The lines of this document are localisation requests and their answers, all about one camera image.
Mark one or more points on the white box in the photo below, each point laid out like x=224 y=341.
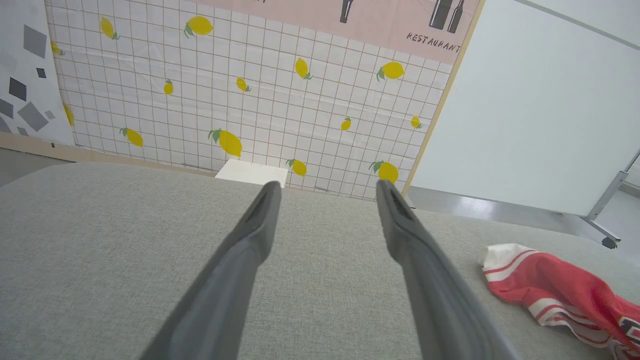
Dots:
x=250 y=172

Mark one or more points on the grey geometric print panel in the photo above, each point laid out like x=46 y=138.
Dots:
x=30 y=75

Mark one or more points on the white partition board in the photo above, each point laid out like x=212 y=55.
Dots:
x=525 y=110

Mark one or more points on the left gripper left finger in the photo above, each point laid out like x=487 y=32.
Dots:
x=225 y=295

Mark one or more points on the lemon print backdrop cloth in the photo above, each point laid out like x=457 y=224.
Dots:
x=200 y=100

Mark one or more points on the red white polo shirt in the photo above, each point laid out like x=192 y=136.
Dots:
x=560 y=285

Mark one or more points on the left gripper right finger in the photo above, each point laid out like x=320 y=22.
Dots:
x=440 y=300

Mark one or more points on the grey metal stand leg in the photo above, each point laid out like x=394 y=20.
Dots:
x=607 y=200

